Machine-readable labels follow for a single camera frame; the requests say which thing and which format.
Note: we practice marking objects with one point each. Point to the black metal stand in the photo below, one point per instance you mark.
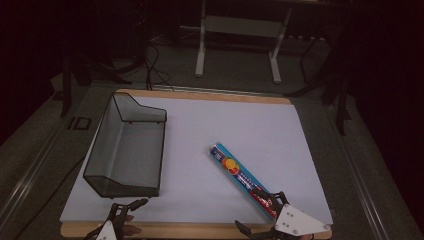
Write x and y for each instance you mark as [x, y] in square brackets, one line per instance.
[66, 90]

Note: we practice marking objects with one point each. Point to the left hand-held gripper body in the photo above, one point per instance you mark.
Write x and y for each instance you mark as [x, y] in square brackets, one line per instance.
[107, 231]

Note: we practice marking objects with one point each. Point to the white table mat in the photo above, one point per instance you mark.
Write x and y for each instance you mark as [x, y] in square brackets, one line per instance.
[206, 133]

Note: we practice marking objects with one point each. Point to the person's left hand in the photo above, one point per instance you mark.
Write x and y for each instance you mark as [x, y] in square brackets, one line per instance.
[130, 227]

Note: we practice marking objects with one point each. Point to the grey metal floor rail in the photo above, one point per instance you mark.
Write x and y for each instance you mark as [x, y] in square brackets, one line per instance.
[30, 176]
[358, 173]

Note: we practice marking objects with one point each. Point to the black rectangular floor bracket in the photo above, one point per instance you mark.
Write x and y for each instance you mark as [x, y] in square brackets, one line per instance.
[79, 123]

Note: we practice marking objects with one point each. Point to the white metal stand frame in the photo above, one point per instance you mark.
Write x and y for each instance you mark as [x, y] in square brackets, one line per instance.
[240, 28]

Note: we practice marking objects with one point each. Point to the long blue wrap box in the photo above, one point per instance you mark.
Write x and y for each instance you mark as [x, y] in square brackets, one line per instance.
[237, 173]

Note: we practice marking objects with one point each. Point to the person's right hand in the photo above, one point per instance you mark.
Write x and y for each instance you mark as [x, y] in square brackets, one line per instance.
[306, 237]

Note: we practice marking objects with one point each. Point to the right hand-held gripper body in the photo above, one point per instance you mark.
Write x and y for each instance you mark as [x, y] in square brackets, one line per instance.
[298, 220]

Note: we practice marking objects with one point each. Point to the black stand base legs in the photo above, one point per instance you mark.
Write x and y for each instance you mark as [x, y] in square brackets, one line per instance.
[113, 71]

